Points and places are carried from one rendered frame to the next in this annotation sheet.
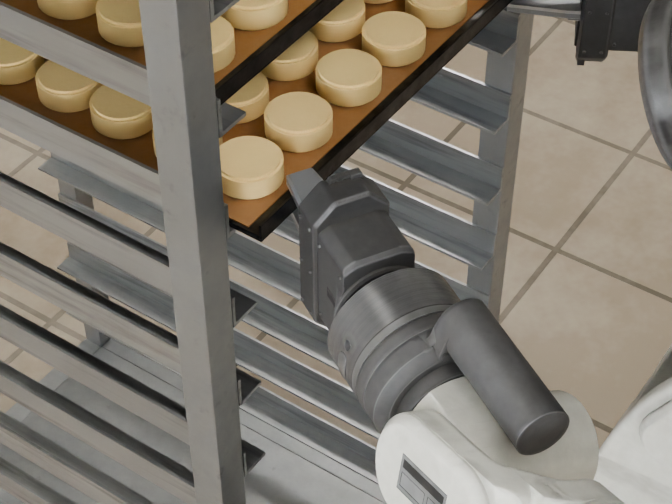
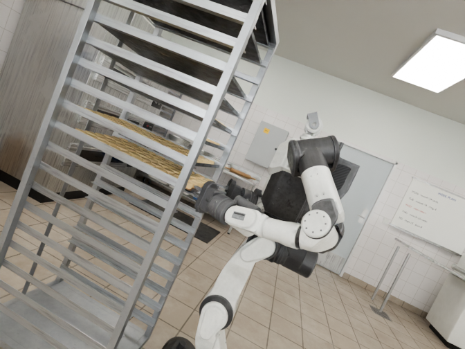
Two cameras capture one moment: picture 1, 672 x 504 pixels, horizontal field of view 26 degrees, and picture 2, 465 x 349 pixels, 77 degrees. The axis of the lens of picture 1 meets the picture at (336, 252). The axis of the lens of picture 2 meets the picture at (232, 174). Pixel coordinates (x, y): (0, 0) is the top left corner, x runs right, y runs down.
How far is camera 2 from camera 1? 0.67 m
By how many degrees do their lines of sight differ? 45
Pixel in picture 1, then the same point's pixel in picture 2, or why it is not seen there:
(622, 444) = (235, 257)
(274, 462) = (102, 313)
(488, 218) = (188, 240)
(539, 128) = not seen: hidden behind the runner
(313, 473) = (112, 317)
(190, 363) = (164, 217)
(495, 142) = (196, 223)
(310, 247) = (204, 191)
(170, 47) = (198, 145)
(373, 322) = (221, 197)
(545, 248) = not seen: hidden behind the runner
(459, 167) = (186, 228)
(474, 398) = not seen: hidden behind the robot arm
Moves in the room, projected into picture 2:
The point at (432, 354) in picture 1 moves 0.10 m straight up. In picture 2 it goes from (234, 202) to (245, 175)
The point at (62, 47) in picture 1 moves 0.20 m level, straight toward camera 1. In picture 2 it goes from (164, 149) to (185, 165)
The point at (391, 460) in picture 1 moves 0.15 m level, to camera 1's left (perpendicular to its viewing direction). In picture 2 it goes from (230, 213) to (186, 199)
